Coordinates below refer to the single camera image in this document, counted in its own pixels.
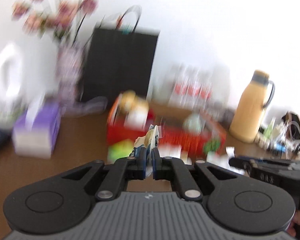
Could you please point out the yellow thermos jug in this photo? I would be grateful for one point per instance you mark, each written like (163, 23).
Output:
(253, 103)

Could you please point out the green snack packet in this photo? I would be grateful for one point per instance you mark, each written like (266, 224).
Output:
(119, 150)

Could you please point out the right water bottle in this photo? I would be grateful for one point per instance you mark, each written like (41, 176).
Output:
(205, 92)

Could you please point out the white detergent jug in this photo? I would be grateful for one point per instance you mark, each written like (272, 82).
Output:
(11, 71)

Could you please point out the dried pink flower bouquet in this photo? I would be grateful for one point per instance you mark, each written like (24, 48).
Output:
(62, 19)

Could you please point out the white wet wipes pack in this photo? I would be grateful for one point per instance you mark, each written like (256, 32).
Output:
(222, 161)

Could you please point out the red cardboard fruit box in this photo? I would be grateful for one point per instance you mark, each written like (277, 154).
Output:
(170, 121)

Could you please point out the black paper gift bag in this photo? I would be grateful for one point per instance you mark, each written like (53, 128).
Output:
(117, 62)

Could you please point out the orange white plush toy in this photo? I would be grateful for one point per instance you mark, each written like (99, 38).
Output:
(134, 110)

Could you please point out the middle water bottle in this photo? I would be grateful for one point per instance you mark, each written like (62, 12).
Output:
(193, 86)

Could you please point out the purple textured vase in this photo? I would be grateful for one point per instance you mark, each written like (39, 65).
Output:
(69, 68)

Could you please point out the water bottle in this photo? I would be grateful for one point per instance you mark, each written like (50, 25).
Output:
(193, 86)
(205, 92)
(177, 83)

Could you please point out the left water bottle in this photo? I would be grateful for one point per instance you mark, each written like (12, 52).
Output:
(177, 83)

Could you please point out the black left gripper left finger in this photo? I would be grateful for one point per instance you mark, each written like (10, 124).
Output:
(120, 173)

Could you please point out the purple tissue box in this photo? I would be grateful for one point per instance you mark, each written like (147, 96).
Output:
(36, 131)

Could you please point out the light green cloth toy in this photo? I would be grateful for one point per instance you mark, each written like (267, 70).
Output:
(194, 123)

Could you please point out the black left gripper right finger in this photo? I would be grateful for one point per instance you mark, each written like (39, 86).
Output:
(177, 173)

